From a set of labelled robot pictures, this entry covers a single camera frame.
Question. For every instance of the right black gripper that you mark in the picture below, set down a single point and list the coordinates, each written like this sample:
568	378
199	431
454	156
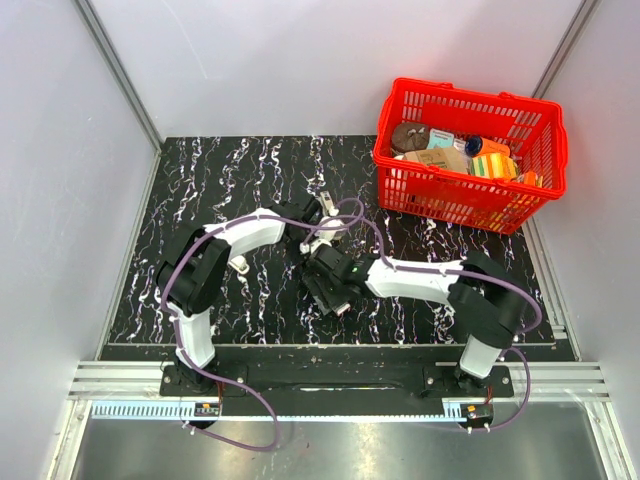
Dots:
316	284

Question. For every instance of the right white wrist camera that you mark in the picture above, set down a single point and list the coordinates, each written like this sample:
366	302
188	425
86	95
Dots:
311	247

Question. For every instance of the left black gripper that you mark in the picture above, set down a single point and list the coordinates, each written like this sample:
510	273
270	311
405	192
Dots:
308	230

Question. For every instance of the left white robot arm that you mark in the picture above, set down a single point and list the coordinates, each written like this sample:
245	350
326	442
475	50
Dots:
193	266

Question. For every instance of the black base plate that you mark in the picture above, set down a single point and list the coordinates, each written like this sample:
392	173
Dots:
419	370

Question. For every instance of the brown cardboard box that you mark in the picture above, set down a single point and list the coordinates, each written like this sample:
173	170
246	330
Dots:
448	158

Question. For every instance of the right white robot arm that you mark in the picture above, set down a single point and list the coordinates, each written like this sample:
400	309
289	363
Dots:
486	301

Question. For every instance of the brown round object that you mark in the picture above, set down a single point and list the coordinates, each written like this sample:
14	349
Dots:
409	136

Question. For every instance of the yellow green sponge pack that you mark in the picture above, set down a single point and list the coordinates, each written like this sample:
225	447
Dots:
494	166

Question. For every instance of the orange bottle blue cap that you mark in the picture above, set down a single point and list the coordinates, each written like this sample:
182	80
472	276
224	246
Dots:
478	146

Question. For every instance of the black grey stapler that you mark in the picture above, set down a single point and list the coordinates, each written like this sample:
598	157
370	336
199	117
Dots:
328	206

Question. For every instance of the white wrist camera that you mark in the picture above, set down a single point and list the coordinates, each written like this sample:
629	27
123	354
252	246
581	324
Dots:
331	229
311	247

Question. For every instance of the aluminium rail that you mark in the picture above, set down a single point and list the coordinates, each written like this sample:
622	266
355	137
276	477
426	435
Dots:
132	391

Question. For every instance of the staple box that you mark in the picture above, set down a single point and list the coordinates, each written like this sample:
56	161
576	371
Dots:
341	309

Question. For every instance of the orange snack packet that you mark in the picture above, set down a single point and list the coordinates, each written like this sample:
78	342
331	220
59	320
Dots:
529	178

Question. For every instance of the red plastic basket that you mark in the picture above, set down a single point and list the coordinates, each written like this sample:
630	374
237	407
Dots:
532	128

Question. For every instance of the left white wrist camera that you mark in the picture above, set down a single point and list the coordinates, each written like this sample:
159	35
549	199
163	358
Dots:
331	229

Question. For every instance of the teal white card box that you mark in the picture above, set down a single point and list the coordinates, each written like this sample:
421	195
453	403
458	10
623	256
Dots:
440	139

